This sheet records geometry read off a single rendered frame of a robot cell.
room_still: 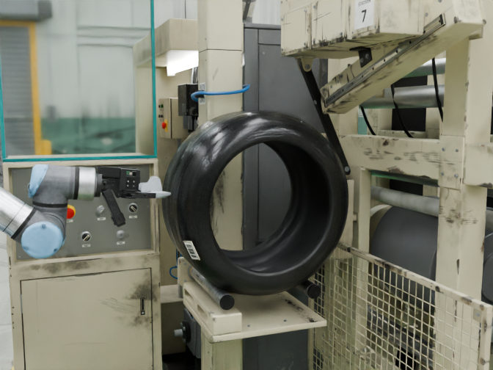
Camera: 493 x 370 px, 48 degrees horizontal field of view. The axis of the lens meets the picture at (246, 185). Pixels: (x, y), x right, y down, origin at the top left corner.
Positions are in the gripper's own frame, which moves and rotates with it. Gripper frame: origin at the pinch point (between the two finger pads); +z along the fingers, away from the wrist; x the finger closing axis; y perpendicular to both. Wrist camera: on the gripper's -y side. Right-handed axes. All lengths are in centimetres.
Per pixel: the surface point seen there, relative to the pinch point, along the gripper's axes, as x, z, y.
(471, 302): -56, 63, -14
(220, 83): 25.9, 21.1, 36.5
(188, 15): 897, 215, 239
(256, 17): 882, 348, 254
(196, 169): -9.9, 5.7, 8.9
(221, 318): -11.2, 16.9, -33.0
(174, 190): -4.1, 1.3, 2.2
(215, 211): 25.9, 23.8, -7.5
